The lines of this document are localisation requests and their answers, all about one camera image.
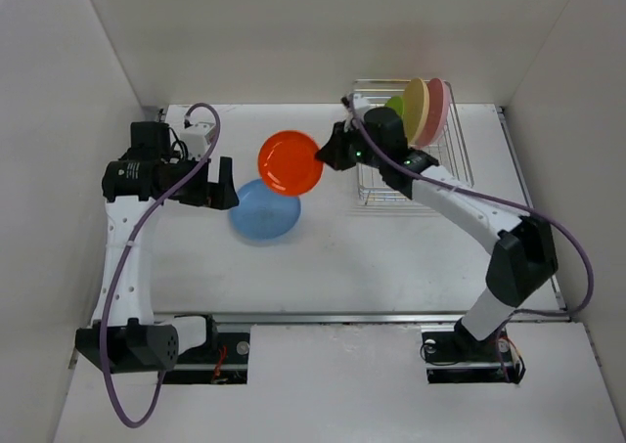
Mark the pink plastic plate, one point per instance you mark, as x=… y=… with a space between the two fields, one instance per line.
x=439 y=101

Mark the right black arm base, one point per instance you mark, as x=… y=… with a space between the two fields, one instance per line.
x=455 y=357

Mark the aluminium table rail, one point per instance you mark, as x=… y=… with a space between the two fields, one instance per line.
x=317 y=273

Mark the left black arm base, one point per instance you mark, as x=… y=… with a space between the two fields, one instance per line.
x=222 y=362

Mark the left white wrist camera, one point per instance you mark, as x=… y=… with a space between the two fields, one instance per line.
x=197 y=139

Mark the blue plastic plate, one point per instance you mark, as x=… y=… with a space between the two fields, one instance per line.
x=263 y=215

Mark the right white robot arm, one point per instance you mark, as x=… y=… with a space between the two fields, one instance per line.
x=521 y=247

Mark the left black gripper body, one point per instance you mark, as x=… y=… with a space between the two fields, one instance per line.
x=192 y=189

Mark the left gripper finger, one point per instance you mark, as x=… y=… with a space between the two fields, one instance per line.
x=222 y=196
x=225 y=174

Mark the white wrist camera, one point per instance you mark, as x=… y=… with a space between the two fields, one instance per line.
x=358 y=105
x=197 y=139

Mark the orange plastic plate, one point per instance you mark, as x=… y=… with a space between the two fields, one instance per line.
x=287 y=163

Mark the green plastic plate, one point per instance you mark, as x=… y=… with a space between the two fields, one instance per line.
x=396 y=103

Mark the yellow plastic plate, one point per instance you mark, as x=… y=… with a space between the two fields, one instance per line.
x=415 y=109

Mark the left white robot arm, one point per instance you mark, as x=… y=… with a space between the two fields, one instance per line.
x=124 y=336

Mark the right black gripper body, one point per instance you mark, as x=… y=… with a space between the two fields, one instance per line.
x=361 y=151

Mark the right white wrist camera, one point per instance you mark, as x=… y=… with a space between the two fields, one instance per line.
x=358 y=105

